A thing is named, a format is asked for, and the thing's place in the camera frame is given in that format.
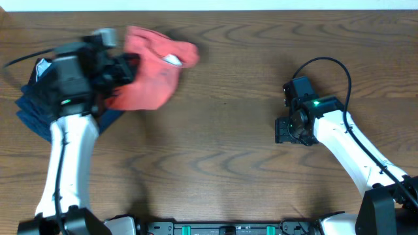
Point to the black garment with white label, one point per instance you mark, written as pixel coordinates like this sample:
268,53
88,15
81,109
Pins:
40,67

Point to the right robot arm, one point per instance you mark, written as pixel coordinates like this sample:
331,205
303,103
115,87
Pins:
389,194

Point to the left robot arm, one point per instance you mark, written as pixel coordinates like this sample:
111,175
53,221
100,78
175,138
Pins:
64,207

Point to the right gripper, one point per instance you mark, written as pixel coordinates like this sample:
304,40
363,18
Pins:
282,134

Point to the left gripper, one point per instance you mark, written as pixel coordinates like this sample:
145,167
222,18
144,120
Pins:
122,69

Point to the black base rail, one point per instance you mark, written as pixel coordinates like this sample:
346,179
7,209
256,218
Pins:
225,228

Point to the navy folded garment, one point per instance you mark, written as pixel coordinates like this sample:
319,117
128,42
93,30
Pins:
36,119

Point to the red printed t-shirt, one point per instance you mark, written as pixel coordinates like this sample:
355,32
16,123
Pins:
161,62

